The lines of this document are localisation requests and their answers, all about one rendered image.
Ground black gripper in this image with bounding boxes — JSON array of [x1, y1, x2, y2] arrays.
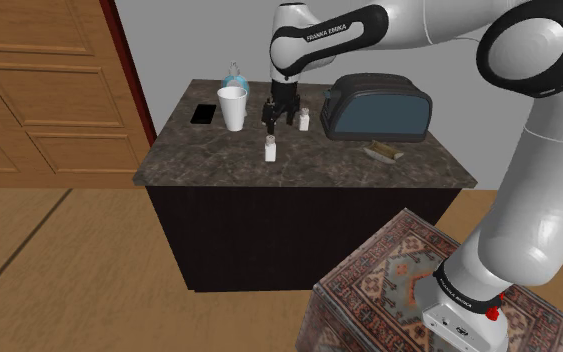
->
[[261, 79, 302, 136]]

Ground white cup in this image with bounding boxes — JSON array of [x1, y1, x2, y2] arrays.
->
[[216, 86, 249, 133]]

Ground blue and white spray bottle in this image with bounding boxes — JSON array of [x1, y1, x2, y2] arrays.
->
[[221, 60, 251, 118]]

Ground black phone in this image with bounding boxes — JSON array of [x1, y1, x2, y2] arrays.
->
[[189, 103, 218, 126]]

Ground black and blue toaster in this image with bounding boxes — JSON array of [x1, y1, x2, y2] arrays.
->
[[319, 72, 434, 144]]

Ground dark kitchen island cabinet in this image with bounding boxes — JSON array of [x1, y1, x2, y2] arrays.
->
[[132, 79, 479, 294]]

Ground patterned robot stand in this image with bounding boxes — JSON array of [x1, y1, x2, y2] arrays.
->
[[294, 207, 563, 352]]

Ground brown wooden door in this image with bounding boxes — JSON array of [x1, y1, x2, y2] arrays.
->
[[0, 0, 158, 190]]

